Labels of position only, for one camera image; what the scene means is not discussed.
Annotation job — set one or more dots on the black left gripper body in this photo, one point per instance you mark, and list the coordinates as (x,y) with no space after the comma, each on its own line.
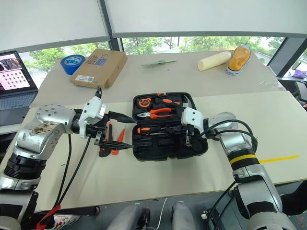
(100,133)

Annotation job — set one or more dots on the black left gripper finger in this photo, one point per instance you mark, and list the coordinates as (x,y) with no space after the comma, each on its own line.
(115,146)
(122,118)

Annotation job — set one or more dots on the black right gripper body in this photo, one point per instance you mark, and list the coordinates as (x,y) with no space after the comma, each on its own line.
(193,135)

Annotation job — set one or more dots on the black plastic tool case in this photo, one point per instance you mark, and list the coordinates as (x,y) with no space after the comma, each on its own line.
(163,151)

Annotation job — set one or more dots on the orange black screwdriver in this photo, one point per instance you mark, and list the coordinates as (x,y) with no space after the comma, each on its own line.
(145,130)

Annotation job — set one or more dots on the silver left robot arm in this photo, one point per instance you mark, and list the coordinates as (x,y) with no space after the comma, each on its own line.
(48,134)

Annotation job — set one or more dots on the orange black utility knife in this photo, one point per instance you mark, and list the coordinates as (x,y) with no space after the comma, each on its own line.
(110,131)

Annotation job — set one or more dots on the orange tester pen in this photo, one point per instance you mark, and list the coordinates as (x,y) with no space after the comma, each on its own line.
(121,134)

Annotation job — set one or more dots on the orange black tape measure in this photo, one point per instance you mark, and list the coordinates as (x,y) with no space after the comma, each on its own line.
(144,103)

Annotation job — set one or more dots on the brown cardboard box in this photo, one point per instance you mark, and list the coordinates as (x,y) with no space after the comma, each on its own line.
(99,68)

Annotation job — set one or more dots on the grey rounded shape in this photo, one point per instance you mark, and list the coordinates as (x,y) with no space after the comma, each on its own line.
(183,218)
(127,218)

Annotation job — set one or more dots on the blue tape roll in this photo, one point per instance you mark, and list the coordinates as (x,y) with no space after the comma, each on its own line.
(72,61)

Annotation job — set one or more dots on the cream foam cylinder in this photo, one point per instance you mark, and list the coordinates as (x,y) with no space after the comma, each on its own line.
(213,61)

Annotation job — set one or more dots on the black table support bar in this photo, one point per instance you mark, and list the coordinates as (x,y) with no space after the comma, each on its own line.
(72,211)

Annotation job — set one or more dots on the yellow canvas shoe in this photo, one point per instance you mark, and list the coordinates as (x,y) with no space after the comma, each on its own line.
(239,61)

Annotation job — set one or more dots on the white red sneaker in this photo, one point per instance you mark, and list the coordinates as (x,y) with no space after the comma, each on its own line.
(63,219)

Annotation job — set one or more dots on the yellow tape strip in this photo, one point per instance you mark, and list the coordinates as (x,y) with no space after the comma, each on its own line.
(279,159)

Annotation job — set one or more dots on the red tape wrap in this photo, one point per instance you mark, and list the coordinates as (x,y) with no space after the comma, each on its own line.
(48,216)

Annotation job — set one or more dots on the open laptop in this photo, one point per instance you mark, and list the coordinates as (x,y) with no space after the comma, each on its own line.
(14,79)

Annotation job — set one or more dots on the white roller blind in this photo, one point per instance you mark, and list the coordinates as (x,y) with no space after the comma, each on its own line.
(204,16)
(48,21)

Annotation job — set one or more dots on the dark window pillar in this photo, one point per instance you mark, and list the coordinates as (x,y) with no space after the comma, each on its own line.
(285,57)

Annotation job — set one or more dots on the purple object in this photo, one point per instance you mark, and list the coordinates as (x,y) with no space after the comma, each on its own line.
(300,73)

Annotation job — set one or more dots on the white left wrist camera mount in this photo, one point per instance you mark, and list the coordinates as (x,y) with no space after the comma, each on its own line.
(92,111)

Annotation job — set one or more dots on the grey window post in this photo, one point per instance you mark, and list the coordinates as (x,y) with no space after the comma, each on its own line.
(112,28)

